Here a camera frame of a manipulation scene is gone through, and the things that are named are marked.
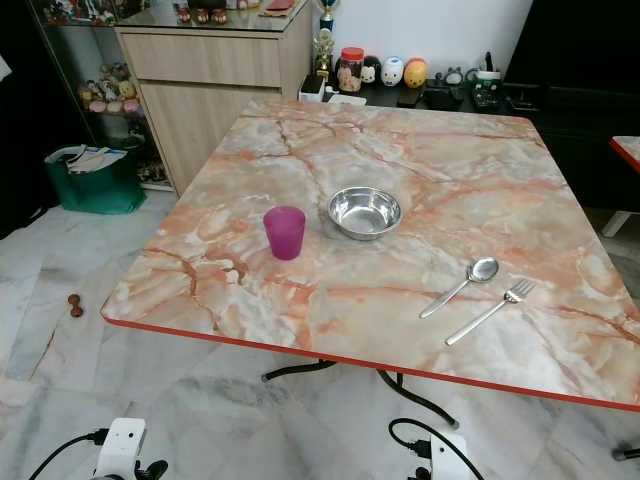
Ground purple plastic cup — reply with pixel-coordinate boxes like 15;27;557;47
263;206;307;261

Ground teal storage bin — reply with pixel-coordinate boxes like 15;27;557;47
45;145;146;216

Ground white papers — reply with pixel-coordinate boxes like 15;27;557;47
60;145;126;176

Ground small steel bowl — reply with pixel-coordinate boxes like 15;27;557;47
326;186;403;241

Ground light wooden cabinet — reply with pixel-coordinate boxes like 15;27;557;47
115;8;311;196

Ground pastel toy figurines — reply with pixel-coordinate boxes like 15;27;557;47
78;65;141;116

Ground steel spoon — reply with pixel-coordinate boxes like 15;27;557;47
419;257;501;320

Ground steel fork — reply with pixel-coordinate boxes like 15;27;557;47
445;280;537;347

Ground glass display shelf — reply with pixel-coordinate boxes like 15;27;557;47
30;0;171;191

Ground red lidded jar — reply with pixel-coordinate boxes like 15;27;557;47
337;47;366;94

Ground gold trophy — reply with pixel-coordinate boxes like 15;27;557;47
313;0;339;79

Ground white egg figurine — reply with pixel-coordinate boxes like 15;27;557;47
380;57;405;89

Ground orange egg figurine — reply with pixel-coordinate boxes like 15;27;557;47
403;58;429;91

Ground green mug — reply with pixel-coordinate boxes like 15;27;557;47
472;68;503;109

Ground black television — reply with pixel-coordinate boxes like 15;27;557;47
505;0;640;91

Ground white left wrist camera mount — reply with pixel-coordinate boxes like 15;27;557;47
95;418;148;480

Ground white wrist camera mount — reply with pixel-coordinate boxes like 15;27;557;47
95;418;148;480
428;433;471;480

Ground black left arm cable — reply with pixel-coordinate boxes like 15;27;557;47
28;430;109;480

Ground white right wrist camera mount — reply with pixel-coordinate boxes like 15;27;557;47
428;433;471;480

